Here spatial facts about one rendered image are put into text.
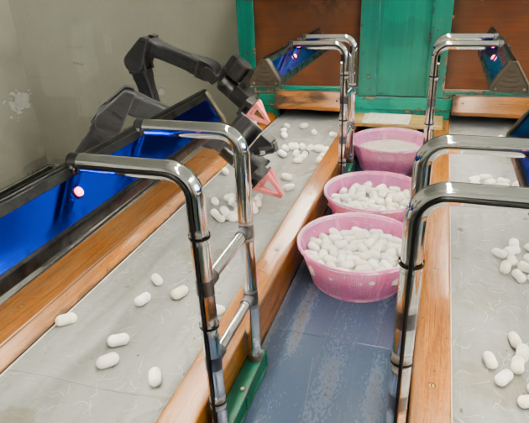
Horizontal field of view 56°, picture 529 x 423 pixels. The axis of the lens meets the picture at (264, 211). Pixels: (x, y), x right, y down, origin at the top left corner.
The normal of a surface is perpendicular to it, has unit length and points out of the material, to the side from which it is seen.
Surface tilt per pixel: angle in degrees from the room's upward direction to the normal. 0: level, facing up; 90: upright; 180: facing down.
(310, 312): 0
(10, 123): 89
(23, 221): 58
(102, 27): 90
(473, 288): 0
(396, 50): 90
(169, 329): 0
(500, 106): 67
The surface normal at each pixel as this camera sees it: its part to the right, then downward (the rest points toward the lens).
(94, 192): 0.78, -0.40
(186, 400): -0.04, -0.90
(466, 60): -0.31, 0.43
